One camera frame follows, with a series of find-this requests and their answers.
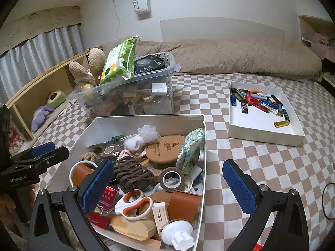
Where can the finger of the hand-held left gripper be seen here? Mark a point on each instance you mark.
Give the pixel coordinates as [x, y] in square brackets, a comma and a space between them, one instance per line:
[55, 155]
[43, 147]

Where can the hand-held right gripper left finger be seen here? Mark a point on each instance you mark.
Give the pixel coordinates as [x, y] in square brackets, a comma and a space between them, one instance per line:
[96, 185]

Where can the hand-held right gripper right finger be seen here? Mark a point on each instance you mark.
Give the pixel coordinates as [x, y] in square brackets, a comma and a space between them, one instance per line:
[240, 185]

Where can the orange white scissors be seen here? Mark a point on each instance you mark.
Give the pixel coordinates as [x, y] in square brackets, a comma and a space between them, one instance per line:
[123, 204]

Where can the brown tape roll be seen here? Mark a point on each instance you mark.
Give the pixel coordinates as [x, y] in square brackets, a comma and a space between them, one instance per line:
[162, 180]
[119, 153]

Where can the white cardboard box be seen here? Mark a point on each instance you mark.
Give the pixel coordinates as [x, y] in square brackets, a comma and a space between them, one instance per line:
[146, 121]

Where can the person's left hand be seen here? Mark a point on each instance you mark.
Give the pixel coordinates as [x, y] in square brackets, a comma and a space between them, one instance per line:
[32, 196]

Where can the brown leather cup sleeve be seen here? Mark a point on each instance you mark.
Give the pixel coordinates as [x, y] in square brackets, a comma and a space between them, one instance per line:
[82, 175]

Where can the red patterned cloth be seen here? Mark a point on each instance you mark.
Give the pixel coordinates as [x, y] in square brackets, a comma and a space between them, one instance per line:
[17, 142]

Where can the purple plush toy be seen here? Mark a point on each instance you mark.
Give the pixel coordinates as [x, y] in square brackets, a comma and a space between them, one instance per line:
[40, 117]

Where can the checkered bed sheet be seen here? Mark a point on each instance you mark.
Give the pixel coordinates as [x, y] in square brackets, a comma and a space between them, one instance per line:
[261, 162]

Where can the red cardboard box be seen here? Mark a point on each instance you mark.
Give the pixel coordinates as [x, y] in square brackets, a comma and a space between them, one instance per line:
[98, 219]

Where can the pink plastic hook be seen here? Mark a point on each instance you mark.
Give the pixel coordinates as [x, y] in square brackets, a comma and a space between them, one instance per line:
[130, 154]

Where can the avocado plush toy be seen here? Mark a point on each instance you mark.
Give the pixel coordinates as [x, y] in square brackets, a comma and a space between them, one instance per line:
[56, 100]

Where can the tan wooden piece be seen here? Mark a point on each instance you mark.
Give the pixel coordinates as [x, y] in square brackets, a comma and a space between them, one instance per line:
[130, 227]

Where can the shallow white tray box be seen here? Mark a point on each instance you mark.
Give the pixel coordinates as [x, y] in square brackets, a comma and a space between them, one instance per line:
[261, 130]

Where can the tan leather roll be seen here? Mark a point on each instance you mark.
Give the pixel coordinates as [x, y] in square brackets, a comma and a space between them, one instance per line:
[183, 205]

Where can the floral fabric pouch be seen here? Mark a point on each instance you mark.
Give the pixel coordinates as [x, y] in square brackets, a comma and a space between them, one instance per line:
[191, 146]

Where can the wooden headboard shelf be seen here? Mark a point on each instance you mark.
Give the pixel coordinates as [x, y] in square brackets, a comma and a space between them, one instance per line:
[39, 83]

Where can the round cork coaster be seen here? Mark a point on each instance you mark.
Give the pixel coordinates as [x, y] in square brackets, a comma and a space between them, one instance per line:
[161, 197]

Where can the small white printed box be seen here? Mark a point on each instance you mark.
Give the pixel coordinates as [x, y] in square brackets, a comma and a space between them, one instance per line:
[159, 217]

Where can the white mesh bag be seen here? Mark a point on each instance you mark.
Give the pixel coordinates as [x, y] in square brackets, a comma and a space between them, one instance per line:
[146, 134]

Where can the wooden ball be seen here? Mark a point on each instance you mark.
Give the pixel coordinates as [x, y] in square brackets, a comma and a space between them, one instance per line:
[87, 90]

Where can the round cork lid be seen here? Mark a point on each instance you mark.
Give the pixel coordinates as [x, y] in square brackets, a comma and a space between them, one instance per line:
[165, 149]

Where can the pile of colourful lighters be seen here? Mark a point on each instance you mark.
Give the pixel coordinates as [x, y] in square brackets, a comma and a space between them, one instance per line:
[251, 102]

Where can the pile of wooden blocks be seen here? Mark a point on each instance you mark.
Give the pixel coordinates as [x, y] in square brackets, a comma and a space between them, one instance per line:
[136, 99]

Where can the grey curtain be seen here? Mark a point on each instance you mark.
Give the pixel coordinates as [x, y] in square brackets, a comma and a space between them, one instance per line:
[39, 52]

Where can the clear plastic storage bin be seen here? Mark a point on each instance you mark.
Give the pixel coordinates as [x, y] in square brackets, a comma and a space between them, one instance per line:
[162, 104]

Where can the green dotted snack bag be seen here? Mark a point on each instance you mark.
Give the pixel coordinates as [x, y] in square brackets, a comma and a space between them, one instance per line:
[117, 60]

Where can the white charger adapter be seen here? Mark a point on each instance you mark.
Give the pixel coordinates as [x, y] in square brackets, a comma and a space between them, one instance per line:
[159, 89]

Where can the beige curtain valance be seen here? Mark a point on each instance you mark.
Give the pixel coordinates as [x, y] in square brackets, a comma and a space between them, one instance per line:
[39, 23]

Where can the beige fuzzy pillow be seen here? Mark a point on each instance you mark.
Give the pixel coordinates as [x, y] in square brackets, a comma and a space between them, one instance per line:
[235, 57]

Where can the black flat box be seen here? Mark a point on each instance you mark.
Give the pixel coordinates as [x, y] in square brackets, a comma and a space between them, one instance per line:
[149, 65]

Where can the pink clothes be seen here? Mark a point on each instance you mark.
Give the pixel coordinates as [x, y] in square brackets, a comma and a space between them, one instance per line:
[322, 44]

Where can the white hanging paper bag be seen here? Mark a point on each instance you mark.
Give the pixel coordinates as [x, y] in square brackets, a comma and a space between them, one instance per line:
[141, 0]

